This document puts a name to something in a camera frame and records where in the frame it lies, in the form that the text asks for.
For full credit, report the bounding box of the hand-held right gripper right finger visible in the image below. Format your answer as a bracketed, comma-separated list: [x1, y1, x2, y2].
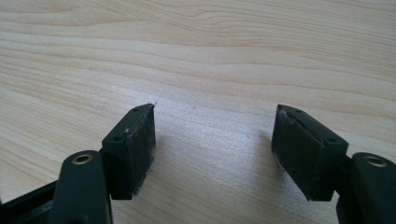
[271, 104, 350, 203]

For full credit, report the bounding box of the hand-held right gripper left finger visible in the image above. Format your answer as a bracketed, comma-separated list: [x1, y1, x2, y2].
[101, 103, 157, 201]

